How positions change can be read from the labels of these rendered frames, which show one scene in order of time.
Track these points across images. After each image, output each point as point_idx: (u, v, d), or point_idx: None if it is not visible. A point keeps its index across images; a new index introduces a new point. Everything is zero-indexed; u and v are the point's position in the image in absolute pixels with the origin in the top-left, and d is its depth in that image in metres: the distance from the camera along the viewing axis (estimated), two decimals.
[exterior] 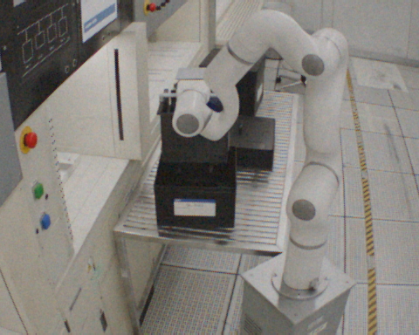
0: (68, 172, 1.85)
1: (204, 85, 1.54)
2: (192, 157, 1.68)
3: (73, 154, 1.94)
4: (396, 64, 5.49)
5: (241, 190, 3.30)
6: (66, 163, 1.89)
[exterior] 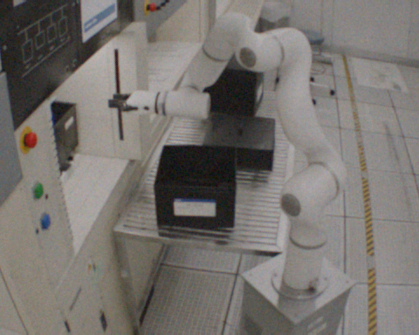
0: (68, 172, 1.85)
1: (146, 92, 1.67)
2: (65, 155, 1.81)
3: (73, 154, 1.94)
4: (396, 64, 5.49)
5: (241, 190, 3.30)
6: (66, 163, 1.89)
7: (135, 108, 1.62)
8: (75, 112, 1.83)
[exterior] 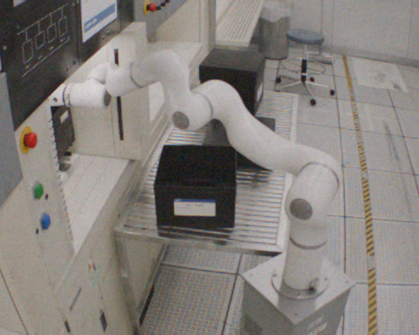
0: (68, 172, 1.85)
1: None
2: (63, 149, 1.81)
3: (73, 154, 1.94)
4: (396, 64, 5.49)
5: (241, 190, 3.30)
6: (66, 163, 1.89)
7: (47, 99, 1.65)
8: (69, 107, 1.83)
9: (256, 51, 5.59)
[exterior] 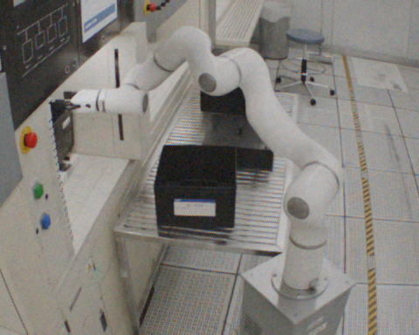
0: (68, 172, 1.85)
1: (90, 90, 1.69)
2: (62, 154, 1.82)
3: (73, 154, 1.94)
4: (396, 64, 5.49)
5: (241, 190, 3.30)
6: (66, 163, 1.89)
7: (79, 106, 1.64)
8: (72, 112, 1.84)
9: (256, 51, 5.59)
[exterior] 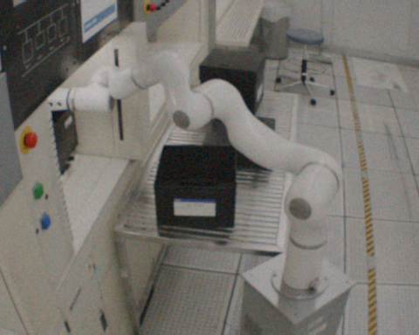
0: (68, 172, 1.85)
1: (62, 88, 1.72)
2: (66, 154, 1.82)
3: (73, 154, 1.94)
4: (396, 64, 5.49)
5: (241, 190, 3.30)
6: (66, 163, 1.89)
7: (51, 104, 1.66)
8: (73, 112, 1.84)
9: (256, 51, 5.59)
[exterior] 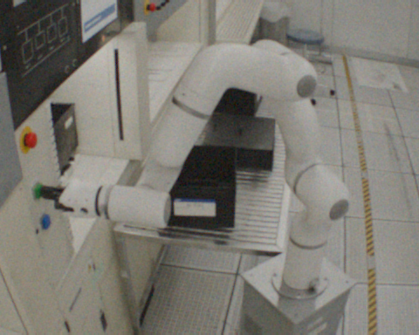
0: (68, 172, 1.85)
1: (85, 182, 1.20)
2: (66, 155, 1.82)
3: (73, 154, 1.94)
4: (396, 64, 5.49)
5: (241, 190, 3.30)
6: (66, 163, 1.89)
7: (70, 208, 1.15)
8: (73, 112, 1.84)
9: None
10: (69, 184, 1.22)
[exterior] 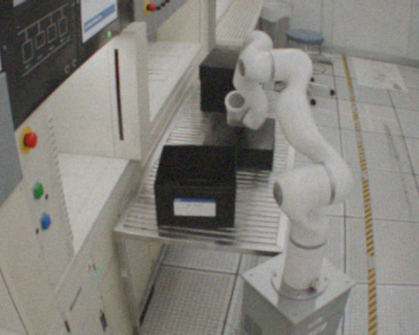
0: None
1: (230, 123, 2.06)
2: None
3: None
4: (396, 64, 5.49)
5: (241, 190, 3.30)
6: None
7: None
8: None
9: None
10: None
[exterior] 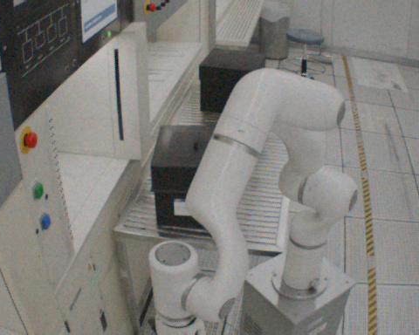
0: None
1: (159, 327, 0.96)
2: None
3: None
4: (396, 64, 5.49)
5: None
6: None
7: None
8: None
9: (256, 51, 5.59)
10: (151, 324, 1.01)
